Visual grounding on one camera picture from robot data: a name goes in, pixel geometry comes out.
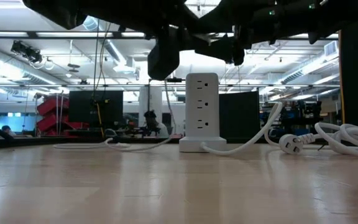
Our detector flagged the thick white power cord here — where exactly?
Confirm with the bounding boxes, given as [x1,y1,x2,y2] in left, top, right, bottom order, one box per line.
[200,101,358,157]

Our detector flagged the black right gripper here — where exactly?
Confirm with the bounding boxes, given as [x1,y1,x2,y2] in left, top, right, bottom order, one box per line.
[194,0,279,66]

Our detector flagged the white braided USB cable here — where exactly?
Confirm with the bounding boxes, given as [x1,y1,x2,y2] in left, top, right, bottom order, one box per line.
[53,79,180,153]

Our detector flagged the black partition panel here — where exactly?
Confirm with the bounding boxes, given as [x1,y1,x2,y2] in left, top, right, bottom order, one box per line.
[218,91,261,139]

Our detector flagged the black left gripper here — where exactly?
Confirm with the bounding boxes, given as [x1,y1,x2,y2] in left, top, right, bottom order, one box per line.
[116,0,213,81]

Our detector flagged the white power strip tower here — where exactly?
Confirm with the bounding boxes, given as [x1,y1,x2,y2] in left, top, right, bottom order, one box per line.
[178,72,227,154]

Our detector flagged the thin black cables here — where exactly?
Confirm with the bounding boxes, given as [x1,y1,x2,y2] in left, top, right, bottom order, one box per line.
[92,18,113,94]

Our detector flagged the black frame bar with lights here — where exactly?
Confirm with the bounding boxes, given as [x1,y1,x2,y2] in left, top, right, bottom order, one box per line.
[0,30,340,40]

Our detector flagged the black frame stand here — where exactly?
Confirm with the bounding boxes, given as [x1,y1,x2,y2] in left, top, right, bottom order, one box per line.
[147,77,186,125]

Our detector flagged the black monitor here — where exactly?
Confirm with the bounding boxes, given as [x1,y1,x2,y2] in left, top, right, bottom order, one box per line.
[68,90,124,125]

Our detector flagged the red storage bins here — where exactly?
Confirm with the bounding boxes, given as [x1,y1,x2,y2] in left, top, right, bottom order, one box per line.
[31,95,85,138]

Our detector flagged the person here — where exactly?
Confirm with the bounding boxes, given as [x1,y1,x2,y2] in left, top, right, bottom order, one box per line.
[144,110,170,139]
[1,124,17,138]

